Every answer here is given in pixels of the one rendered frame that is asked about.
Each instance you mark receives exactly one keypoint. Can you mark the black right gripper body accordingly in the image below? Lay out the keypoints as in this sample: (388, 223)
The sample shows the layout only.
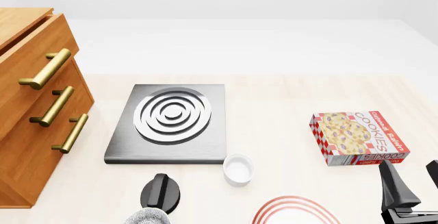
(410, 217)

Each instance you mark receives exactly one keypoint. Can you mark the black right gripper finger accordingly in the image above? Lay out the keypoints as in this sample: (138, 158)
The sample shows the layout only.
(434, 170)
(393, 193)

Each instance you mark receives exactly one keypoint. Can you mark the white plate with red rings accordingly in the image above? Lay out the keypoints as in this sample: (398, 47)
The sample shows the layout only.
(273, 208)

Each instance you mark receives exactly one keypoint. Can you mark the small white bowl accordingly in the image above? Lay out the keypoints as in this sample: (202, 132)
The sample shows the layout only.
(238, 170)

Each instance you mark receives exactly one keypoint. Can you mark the flat stove plate with rings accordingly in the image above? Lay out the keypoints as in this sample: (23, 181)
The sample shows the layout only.
(205, 147)

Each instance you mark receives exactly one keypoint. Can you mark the wooden cabinet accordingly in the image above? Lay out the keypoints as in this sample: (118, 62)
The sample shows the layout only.
(13, 21)

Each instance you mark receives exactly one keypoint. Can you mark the red white cookie box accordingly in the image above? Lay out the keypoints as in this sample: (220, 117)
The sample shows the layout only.
(345, 131)

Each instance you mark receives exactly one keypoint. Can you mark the round black stove knob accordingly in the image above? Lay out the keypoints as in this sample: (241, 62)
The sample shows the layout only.
(160, 193)

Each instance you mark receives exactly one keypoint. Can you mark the wooden drawer standing open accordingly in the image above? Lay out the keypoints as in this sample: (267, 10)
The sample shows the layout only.
(24, 57)

